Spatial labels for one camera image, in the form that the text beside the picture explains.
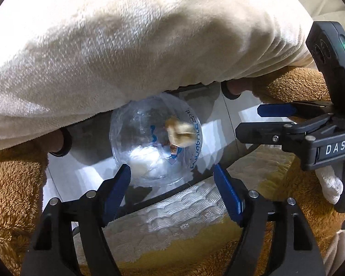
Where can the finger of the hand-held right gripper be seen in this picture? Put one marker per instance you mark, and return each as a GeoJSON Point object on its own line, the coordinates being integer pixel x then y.
{"type": "Point", "coordinates": [261, 133]}
{"type": "Point", "coordinates": [276, 110]}

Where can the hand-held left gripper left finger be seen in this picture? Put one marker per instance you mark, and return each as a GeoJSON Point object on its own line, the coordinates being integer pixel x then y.
{"type": "Point", "coordinates": [116, 192]}

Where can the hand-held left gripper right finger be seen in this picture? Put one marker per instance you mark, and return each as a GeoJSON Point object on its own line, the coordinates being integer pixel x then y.
{"type": "Point", "coordinates": [227, 195]}

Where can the person's right hand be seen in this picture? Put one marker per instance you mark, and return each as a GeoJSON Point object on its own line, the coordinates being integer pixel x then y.
{"type": "Point", "coordinates": [330, 184]}

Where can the round bed leg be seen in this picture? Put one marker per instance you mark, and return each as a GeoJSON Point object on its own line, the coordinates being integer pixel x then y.
{"type": "Point", "coordinates": [235, 87]}
{"type": "Point", "coordinates": [57, 142]}

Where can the white yellow quilted cushion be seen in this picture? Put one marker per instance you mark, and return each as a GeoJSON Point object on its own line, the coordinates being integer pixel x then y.
{"type": "Point", "coordinates": [175, 215]}

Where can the brown fuzzy blanket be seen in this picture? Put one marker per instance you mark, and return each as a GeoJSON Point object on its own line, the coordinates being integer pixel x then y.
{"type": "Point", "coordinates": [307, 195]}

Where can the white cloth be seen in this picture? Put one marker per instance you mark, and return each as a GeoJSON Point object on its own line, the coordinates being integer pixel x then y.
{"type": "Point", "coordinates": [339, 253]}

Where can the cream fleece bed blanket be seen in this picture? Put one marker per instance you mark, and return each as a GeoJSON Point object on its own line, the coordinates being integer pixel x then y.
{"type": "Point", "coordinates": [132, 49]}

